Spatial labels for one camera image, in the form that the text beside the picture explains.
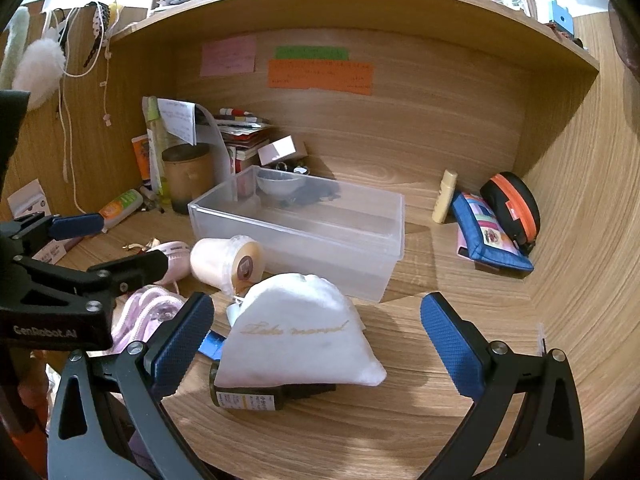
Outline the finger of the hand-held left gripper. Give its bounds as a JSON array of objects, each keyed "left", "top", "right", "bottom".
[
  {"left": 12, "top": 212, "right": 105, "bottom": 257},
  {"left": 14, "top": 248, "right": 169, "bottom": 309}
]

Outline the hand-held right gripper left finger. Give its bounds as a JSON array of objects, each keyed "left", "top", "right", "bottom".
[{"left": 46, "top": 291, "right": 221, "bottom": 480}]

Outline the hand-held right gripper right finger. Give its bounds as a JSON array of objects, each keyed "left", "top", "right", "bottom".
[{"left": 420, "top": 291, "right": 586, "bottom": 480}]

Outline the pale pink handheld fan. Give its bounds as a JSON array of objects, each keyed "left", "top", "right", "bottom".
[{"left": 145, "top": 241, "right": 193, "bottom": 286}]

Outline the cream cup with brown lid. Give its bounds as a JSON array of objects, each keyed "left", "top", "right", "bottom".
[{"left": 189, "top": 234, "right": 266, "bottom": 297}]

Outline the dark green labelled can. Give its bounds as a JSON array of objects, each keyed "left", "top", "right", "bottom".
[{"left": 209, "top": 364, "right": 337, "bottom": 413}]

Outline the white drawstring pouch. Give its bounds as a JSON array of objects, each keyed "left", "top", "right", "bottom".
[{"left": 214, "top": 273, "right": 388, "bottom": 388}]

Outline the clear plastic storage box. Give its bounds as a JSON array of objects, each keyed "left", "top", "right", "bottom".
[{"left": 187, "top": 164, "right": 407, "bottom": 305}]

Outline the wooden desktop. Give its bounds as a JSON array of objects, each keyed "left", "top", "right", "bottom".
[{"left": 47, "top": 157, "right": 551, "bottom": 480}]

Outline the small blue packet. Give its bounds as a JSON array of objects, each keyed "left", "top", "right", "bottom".
[{"left": 199, "top": 332, "right": 224, "bottom": 361}]

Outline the pink packet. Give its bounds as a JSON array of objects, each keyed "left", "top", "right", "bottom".
[{"left": 35, "top": 235, "right": 83, "bottom": 265}]

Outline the green and orange tube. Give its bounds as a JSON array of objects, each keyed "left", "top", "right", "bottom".
[{"left": 97, "top": 188, "right": 145, "bottom": 233}]

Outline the white card package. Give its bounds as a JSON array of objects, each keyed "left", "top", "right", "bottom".
[{"left": 7, "top": 178, "right": 51, "bottom": 221}]

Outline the brown cylindrical jar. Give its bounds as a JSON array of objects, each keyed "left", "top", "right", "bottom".
[{"left": 161, "top": 142, "right": 217, "bottom": 216}]

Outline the blue patchwork pouch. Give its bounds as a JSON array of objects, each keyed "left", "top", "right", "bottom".
[{"left": 451, "top": 191, "right": 535, "bottom": 273}]

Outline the curled white receipt paper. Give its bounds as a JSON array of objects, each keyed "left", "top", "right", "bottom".
[{"left": 157, "top": 98, "right": 236, "bottom": 178}]

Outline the cream tube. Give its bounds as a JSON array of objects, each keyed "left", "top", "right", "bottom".
[{"left": 431, "top": 169, "right": 459, "bottom": 224}]

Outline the white fluffy plush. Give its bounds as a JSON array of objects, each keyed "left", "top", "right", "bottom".
[{"left": 11, "top": 37, "right": 67, "bottom": 111}]

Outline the black case with orange zip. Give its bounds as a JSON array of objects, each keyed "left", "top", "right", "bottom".
[{"left": 480, "top": 171, "right": 542, "bottom": 256}]

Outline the stack of books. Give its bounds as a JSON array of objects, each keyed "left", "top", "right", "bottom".
[{"left": 215, "top": 115, "right": 276, "bottom": 176}]

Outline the small white box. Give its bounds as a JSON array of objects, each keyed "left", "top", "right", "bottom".
[{"left": 257, "top": 135, "right": 308, "bottom": 166}]

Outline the black and white headband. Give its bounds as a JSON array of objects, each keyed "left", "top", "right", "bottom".
[{"left": 82, "top": 1, "right": 113, "bottom": 68}]

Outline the pale green plush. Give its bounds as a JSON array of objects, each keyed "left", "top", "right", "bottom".
[{"left": 0, "top": 7, "right": 31, "bottom": 92}]

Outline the pink sticky note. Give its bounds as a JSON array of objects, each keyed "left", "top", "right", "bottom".
[{"left": 200, "top": 35, "right": 258, "bottom": 77}]

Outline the orange sticky note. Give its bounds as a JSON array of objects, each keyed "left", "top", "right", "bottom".
[{"left": 267, "top": 59, "right": 374, "bottom": 97}]

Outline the green sticky note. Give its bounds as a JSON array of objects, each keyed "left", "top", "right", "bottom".
[{"left": 275, "top": 46, "right": 349, "bottom": 61}]

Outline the wooden desk shelf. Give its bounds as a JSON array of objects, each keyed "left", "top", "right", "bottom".
[{"left": 107, "top": 0, "right": 601, "bottom": 76}]

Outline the blue plastic item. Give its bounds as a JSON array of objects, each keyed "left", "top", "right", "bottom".
[{"left": 550, "top": 0, "right": 575, "bottom": 36}]

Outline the white earphone cable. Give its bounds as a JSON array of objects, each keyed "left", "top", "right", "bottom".
[{"left": 44, "top": 7, "right": 121, "bottom": 216}]

